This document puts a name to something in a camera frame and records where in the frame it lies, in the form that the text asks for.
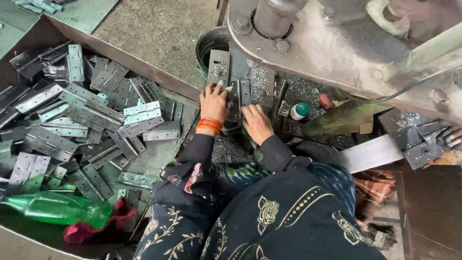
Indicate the green metal sheet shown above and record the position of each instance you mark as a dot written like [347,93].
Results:
[47,18]

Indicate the slotted metal die plate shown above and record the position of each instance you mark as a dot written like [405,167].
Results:
[218,66]

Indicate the maroon cloth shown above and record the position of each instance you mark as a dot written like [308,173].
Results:
[103,224]

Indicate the white bottle with green cap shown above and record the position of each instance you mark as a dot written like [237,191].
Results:
[299,111]

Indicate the grey metal hinge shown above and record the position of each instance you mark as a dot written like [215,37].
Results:
[241,96]

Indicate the heap of dark metal hinges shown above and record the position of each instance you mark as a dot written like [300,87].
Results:
[426,142]

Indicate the green stained wooden block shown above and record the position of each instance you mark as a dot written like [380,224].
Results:
[339,121]

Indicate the orange red bangles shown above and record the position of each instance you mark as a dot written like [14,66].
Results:
[209,124]

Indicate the black round bucket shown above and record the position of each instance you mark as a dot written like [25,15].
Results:
[209,48]

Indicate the person's black floral garment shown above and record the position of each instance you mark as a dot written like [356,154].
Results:
[260,213]

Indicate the person's right hand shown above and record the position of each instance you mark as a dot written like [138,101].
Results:
[258,124]

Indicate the grey press machine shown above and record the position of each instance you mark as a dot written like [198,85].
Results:
[346,47]

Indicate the person's left hand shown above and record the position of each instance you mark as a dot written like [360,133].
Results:
[213,104]

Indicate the red capped small bottle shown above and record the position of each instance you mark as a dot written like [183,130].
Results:
[325,101]

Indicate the dark metal box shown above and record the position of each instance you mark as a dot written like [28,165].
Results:
[431,213]

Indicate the small heap of green hinges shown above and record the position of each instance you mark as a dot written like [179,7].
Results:
[38,5]

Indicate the heap of metal shavings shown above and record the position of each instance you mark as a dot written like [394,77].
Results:
[303,90]

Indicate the long flat metal bar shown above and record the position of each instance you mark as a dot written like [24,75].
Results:
[364,156]

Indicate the pile of grey metal hinges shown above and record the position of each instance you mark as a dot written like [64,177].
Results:
[77,119]

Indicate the large metal tray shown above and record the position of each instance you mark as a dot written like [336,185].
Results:
[108,151]

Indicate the plaid orange cloth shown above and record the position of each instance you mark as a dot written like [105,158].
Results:
[375,185]

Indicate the green plastic bottle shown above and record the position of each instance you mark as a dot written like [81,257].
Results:
[59,208]

